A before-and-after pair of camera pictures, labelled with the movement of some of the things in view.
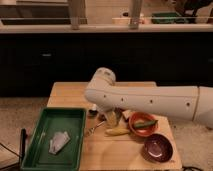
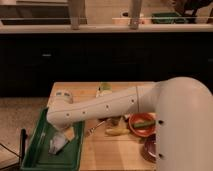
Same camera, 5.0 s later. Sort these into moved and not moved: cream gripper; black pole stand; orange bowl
Moved: cream gripper
Not moved: black pole stand; orange bowl
